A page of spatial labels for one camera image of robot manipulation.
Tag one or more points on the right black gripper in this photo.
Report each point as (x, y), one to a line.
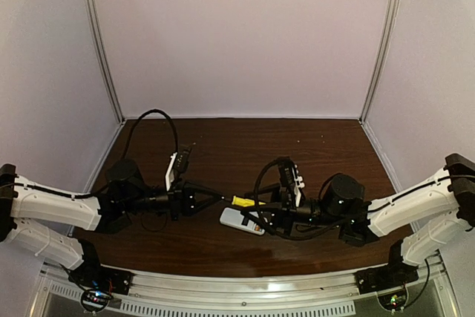
(283, 213)

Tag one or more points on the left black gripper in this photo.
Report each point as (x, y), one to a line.
(177, 201)

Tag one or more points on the yellow handled screwdriver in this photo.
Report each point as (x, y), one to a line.
(239, 201)

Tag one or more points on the white remote control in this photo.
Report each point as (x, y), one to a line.
(233, 218)

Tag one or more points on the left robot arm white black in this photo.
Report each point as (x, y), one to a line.
(25, 204)

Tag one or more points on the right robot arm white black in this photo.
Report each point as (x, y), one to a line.
(448, 196)

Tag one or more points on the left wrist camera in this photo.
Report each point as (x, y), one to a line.
(179, 162)

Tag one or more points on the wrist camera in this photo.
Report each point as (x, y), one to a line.
(179, 162)
(291, 180)

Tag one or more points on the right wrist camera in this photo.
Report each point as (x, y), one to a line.
(291, 180)

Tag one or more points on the front aluminium rail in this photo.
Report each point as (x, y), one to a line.
(325, 294)

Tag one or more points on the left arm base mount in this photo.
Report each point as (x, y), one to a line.
(106, 279)

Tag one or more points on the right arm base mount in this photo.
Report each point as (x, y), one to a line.
(383, 278)

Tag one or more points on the left aluminium frame post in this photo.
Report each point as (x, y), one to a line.
(101, 56)

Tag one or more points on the aluminium frame post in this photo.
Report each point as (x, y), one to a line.
(101, 56)
(381, 56)

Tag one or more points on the right aluminium frame post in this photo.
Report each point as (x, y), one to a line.
(381, 56)

